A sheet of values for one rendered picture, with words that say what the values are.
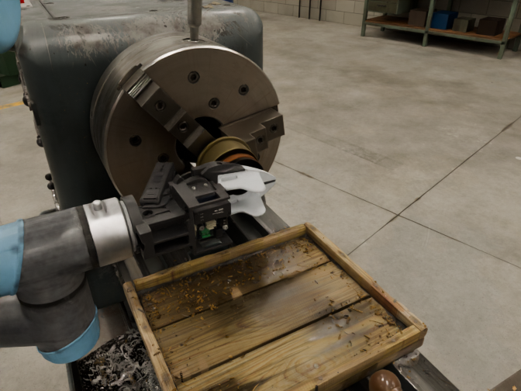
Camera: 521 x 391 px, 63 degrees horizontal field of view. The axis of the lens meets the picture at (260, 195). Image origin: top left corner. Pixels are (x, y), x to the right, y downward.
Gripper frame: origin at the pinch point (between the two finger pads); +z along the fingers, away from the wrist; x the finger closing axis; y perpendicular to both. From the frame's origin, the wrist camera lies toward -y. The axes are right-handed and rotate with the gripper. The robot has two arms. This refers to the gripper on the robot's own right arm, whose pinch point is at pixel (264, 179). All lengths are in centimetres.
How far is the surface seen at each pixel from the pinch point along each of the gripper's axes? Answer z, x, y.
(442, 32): 491, -85, -377
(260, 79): 7.8, 9.3, -15.5
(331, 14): 489, -95, -628
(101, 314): -25, -54, -41
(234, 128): 1.5, 2.8, -12.9
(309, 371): -3.1, -19.4, 18.3
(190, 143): -8.0, 4.2, -7.6
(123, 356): -23, -51, -23
